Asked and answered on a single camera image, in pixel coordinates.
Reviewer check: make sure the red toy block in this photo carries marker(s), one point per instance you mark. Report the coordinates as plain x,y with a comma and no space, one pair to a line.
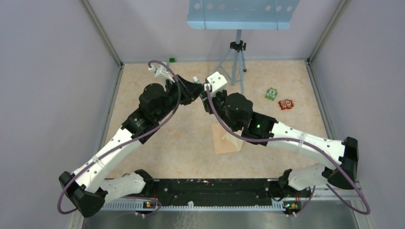
286,104

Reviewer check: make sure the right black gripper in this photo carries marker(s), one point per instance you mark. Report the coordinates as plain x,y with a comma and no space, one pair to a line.
204,96

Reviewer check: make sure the cream paper letter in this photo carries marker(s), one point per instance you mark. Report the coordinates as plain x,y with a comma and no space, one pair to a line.
235,141

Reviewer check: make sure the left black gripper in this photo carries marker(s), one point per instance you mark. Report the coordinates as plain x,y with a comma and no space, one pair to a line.
189,90

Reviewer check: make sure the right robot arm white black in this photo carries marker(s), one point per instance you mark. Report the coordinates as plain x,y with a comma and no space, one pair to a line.
337,160

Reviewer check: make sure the white cable duct strip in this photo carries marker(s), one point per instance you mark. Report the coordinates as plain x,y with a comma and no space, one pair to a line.
139,205

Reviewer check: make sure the green toy block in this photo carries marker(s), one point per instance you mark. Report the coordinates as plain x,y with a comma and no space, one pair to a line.
271,94

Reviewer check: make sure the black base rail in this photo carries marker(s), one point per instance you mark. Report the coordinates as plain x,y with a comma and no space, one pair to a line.
225,192

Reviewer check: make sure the green white glue stick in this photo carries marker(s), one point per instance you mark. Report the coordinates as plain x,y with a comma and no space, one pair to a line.
196,80

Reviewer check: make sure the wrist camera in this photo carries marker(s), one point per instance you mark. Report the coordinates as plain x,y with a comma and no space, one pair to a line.
161,73
216,82

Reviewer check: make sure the peach envelope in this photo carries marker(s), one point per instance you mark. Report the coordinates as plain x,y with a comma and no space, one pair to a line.
221,144

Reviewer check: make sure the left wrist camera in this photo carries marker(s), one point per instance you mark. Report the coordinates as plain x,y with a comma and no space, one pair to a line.
161,73

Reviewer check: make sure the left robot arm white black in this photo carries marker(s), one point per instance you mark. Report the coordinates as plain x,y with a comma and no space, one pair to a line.
88,187

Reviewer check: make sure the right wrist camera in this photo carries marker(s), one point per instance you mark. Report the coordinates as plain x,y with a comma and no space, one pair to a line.
216,82

